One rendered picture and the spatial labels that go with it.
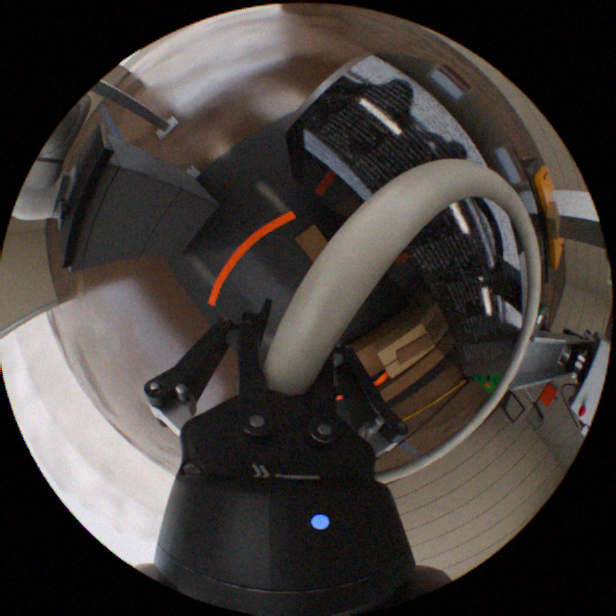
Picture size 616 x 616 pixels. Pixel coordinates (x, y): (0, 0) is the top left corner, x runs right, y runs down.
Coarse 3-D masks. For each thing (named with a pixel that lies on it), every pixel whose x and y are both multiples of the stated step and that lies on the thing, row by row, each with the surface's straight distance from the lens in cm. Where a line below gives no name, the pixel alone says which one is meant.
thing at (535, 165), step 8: (520, 160) 168; (528, 160) 153; (536, 160) 151; (528, 168) 115; (536, 168) 138; (528, 176) 111; (536, 192) 115; (536, 200) 113; (544, 224) 119; (544, 232) 117; (544, 240) 119; (544, 248) 121; (544, 256) 123
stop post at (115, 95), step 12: (96, 84) 169; (108, 84) 171; (108, 96) 171; (120, 96) 172; (132, 108) 177; (144, 108) 180; (156, 120) 188; (168, 120) 206; (156, 132) 208; (168, 132) 192
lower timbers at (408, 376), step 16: (400, 320) 116; (368, 336) 116; (384, 336) 110; (368, 352) 112; (432, 352) 144; (368, 368) 119; (384, 368) 124; (416, 368) 143; (384, 384) 143; (400, 384) 146; (384, 400) 152
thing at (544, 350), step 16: (544, 336) 50; (560, 336) 64; (576, 336) 91; (512, 352) 47; (528, 352) 53; (544, 352) 63; (560, 352) 78; (528, 368) 58; (544, 368) 70; (560, 368) 84; (512, 384) 48; (528, 384) 54
